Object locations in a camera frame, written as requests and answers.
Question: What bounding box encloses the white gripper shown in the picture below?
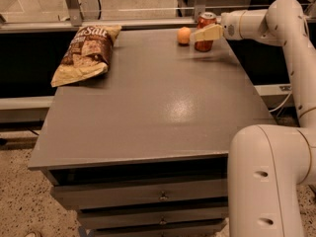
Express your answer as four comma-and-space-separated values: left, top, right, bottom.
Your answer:
194, 10, 245, 41

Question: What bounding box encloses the red coke can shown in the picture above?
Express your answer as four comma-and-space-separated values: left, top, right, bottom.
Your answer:
195, 12, 217, 52

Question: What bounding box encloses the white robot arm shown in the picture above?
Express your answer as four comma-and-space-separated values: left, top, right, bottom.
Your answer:
194, 0, 316, 237

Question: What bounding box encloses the orange fruit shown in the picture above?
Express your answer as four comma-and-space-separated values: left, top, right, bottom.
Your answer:
177, 27, 191, 44

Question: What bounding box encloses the brown sea salt chip bag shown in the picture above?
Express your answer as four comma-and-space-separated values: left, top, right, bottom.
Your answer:
50, 26, 121, 87

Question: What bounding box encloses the grey drawer cabinet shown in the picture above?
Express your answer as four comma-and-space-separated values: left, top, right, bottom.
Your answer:
28, 27, 277, 237

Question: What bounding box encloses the middle grey drawer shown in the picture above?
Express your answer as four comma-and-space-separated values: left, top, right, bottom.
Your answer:
78, 204, 228, 229

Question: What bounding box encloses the grey drawer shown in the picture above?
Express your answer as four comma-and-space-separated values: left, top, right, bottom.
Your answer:
78, 204, 228, 229
94, 219, 224, 237
51, 179, 227, 209

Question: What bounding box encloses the top grey drawer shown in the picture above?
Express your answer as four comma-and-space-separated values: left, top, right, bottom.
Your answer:
51, 179, 227, 209

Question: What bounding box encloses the bottom grey drawer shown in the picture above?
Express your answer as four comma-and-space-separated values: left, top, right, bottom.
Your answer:
94, 219, 224, 237

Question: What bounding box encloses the metal railing frame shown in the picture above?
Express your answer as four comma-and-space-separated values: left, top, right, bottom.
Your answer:
0, 0, 316, 35

